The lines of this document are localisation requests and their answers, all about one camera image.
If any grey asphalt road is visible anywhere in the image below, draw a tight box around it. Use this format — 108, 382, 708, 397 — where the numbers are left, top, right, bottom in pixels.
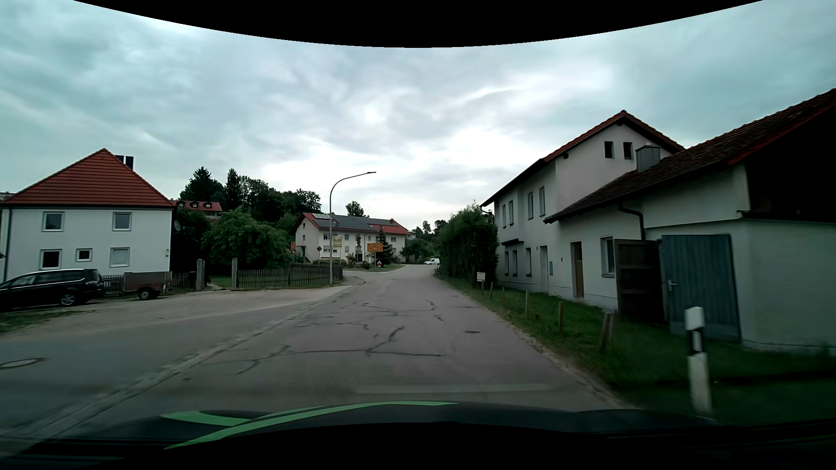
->
0, 264, 621, 451

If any small trailer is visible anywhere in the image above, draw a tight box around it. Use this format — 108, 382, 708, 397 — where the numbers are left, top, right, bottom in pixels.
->
123, 271, 172, 301

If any car's own bonnet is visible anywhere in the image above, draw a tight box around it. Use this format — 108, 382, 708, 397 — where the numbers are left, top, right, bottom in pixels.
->
0, 401, 836, 470

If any green weeping tree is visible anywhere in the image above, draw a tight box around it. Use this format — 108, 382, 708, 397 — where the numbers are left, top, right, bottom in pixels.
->
201, 209, 293, 270

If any row of wooden stakes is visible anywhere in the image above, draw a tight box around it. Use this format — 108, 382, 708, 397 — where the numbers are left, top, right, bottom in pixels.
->
489, 281, 616, 352

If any white house with solar roof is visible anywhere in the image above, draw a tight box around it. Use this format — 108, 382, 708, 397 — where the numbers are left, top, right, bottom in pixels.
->
292, 212, 414, 265

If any group of tall trees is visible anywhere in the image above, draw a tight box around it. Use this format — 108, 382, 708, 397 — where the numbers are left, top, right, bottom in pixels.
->
179, 166, 324, 226

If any black car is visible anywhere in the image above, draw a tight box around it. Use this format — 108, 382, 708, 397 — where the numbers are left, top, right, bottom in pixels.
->
0, 268, 105, 312

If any wooden picket fence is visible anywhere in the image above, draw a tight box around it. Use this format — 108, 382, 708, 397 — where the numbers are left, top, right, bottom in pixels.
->
101, 258, 344, 293

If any grass verge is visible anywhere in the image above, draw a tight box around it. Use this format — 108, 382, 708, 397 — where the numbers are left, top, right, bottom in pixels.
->
436, 273, 836, 425

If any white house with red roof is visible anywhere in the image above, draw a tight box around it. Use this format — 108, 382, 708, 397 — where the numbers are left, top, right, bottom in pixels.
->
0, 148, 176, 283

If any white marker post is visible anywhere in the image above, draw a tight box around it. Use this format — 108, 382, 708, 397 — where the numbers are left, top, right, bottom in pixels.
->
684, 306, 713, 417

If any white farmhouse with tiled roof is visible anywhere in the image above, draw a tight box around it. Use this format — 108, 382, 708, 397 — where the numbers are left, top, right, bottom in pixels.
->
480, 110, 685, 301

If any white barn with grey door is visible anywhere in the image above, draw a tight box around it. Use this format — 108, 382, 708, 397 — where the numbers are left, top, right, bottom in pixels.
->
543, 89, 836, 356

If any street lamp post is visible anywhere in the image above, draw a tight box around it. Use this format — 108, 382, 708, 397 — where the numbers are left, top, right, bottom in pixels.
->
328, 171, 378, 286

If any green bushy tree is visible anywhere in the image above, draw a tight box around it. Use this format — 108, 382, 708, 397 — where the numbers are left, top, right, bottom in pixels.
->
434, 204, 500, 284

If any grass strip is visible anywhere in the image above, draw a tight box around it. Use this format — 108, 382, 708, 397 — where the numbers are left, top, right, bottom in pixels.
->
0, 308, 86, 335

